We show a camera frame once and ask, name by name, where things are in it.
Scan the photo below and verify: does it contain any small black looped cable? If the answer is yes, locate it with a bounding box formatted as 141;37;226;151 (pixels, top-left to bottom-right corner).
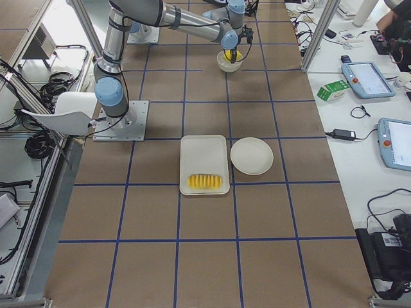
350;105;371;118

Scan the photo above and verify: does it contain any blue teach pendant lower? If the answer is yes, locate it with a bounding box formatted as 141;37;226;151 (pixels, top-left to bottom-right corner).
377;118;410;171

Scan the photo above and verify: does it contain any black power brick with cable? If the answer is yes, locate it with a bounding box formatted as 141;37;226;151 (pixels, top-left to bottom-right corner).
325;128;377;141

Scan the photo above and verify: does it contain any white plastic chair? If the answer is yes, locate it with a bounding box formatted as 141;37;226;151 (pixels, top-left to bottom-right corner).
22;92;97;136

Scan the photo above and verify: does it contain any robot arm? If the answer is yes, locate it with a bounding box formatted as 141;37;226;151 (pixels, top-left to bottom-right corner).
122;28;229;139
202;1;254;66

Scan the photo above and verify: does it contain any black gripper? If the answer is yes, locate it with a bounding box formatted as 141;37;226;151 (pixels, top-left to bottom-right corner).
230;25;254;64

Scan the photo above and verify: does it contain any yellow lemon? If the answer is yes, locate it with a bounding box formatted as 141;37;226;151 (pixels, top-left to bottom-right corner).
223;50;242;63

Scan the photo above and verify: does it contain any white ceramic bowl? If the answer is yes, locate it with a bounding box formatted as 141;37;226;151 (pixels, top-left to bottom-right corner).
216;51;242;73

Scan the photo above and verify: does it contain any green white carton box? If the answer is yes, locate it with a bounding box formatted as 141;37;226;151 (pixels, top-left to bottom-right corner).
317;80;350;102

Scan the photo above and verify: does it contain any sliced yellow bread loaf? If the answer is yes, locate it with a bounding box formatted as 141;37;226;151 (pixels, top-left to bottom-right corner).
188;174;222;190

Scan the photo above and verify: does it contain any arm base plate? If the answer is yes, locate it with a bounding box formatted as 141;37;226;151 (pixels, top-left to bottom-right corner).
92;101;149;142
127;24;159;45

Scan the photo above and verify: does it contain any white round plate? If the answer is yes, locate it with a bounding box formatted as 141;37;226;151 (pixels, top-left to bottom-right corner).
230;137;274;175

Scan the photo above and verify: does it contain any white rectangular tray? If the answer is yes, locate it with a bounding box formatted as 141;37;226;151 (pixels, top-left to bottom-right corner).
179;135;230;196

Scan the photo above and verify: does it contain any blue teach pendant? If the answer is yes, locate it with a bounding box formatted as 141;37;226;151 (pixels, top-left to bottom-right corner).
341;62;396;99
377;118;410;171

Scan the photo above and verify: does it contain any aluminium frame post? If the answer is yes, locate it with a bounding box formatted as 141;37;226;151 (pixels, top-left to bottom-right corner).
301;0;340;73

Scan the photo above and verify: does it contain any blue teach pendant upper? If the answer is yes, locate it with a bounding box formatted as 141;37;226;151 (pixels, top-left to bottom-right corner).
341;62;396;99

